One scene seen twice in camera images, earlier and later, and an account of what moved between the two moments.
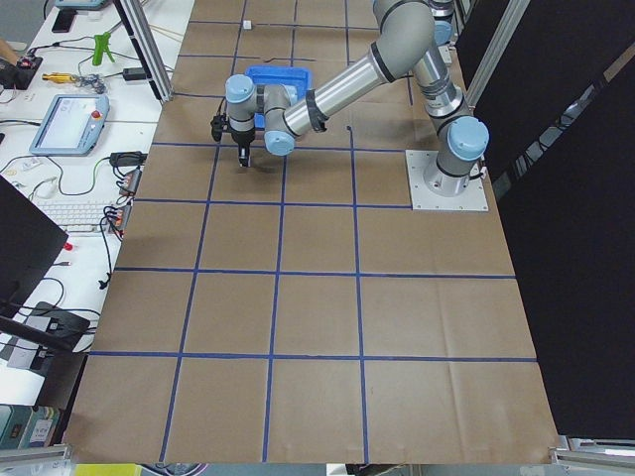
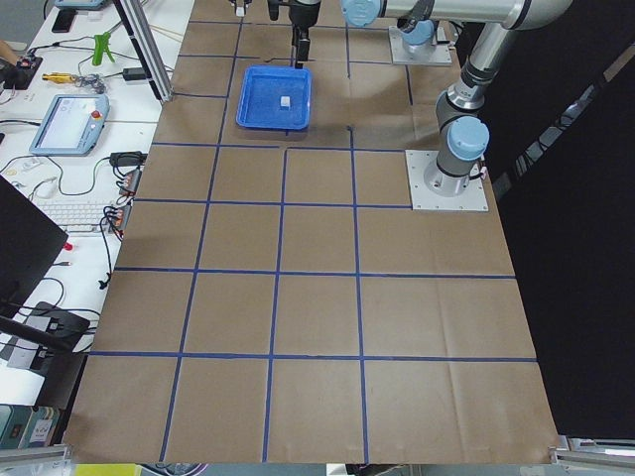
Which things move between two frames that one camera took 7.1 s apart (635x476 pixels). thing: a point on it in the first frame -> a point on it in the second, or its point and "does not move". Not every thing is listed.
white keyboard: (76, 216) does not move
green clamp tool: (101, 45) does not move
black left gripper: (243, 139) -> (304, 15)
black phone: (63, 20) does not move
